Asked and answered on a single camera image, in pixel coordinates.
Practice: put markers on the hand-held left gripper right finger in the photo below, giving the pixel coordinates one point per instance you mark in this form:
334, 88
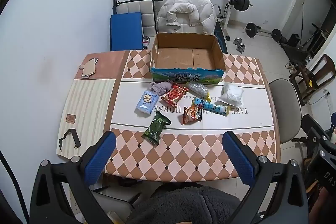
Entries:
239, 158

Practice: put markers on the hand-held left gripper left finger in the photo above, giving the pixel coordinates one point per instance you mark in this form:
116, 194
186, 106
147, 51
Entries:
101, 158

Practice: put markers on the purple sock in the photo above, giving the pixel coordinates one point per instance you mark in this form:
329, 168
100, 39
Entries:
160, 87

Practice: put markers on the wooden chair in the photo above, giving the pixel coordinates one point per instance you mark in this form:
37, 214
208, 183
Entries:
319, 74

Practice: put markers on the brown cardboard piece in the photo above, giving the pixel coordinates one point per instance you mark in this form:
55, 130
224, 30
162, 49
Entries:
89, 67

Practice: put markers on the blue folded mat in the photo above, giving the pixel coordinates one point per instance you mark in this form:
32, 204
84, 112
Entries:
126, 32

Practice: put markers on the white plastic bag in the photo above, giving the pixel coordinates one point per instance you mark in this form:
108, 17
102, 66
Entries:
231, 95

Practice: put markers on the white quilted chair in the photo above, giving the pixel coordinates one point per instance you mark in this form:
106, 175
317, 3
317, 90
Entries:
147, 8

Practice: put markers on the cardboard box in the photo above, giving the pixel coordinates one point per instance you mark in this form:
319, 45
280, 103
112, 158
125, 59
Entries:
183, 56

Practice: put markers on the white puffer jacket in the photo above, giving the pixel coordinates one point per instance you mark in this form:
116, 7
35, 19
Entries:
183, 14

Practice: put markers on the silver glitter packet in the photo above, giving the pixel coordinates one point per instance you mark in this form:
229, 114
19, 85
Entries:
197, 88

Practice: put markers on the person's grey fleece clothing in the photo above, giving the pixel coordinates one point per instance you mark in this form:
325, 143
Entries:
183, 205

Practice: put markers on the small brown tag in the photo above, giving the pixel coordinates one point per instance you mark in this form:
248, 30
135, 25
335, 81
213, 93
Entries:
70, 118

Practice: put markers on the dark low bench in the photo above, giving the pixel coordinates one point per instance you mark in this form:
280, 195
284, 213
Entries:
296, 53

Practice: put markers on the red snack packet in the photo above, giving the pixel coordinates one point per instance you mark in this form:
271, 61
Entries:
173, 95

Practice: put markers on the black plastic bracket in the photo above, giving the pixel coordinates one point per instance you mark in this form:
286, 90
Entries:
76, 137

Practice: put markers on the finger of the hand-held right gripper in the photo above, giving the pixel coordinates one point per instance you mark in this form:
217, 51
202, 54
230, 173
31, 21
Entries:
315, 127
334, 123

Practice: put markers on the green snack packet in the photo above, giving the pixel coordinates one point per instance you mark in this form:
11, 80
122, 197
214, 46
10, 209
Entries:
155, 128

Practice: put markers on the blue tissue packet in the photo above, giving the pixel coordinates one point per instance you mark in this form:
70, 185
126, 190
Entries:
145, 103

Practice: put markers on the black weight bench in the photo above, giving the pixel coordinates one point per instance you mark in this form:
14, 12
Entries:
220, 35

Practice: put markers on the orange snack packet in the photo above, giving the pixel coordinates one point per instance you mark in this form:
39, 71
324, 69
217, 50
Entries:
191, 115

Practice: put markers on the short barbell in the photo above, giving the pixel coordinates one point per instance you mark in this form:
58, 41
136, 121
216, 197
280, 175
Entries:
251, 29

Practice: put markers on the smartphone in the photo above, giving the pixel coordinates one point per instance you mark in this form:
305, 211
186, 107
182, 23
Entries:
95, 59

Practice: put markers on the black speaker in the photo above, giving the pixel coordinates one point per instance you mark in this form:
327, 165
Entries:
293, 39

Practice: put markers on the chrome dumbbell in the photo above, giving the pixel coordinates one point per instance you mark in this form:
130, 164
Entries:
241, 48
237, 41

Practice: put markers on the striped beige table mat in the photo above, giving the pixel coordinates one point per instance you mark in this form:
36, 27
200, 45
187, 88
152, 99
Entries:
84, 103

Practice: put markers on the long blue packet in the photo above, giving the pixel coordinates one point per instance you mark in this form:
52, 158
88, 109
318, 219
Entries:
210, 106

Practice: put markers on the pair of white shoes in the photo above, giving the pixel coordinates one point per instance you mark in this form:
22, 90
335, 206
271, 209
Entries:
291, 67

